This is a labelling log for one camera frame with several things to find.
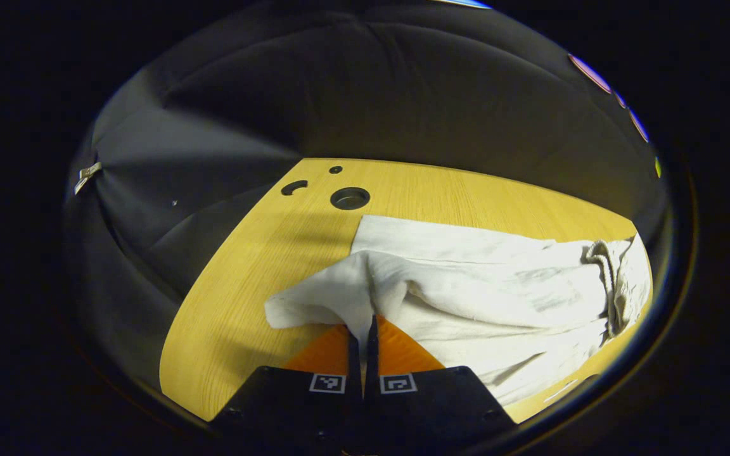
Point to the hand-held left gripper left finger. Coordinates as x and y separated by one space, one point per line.
355 367

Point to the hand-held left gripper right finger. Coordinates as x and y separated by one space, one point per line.
371 367

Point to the white jeans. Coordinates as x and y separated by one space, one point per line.
466 297

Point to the black backdrop cloth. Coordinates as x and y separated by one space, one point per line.
339 95

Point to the white cloth clip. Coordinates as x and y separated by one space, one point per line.
88 172

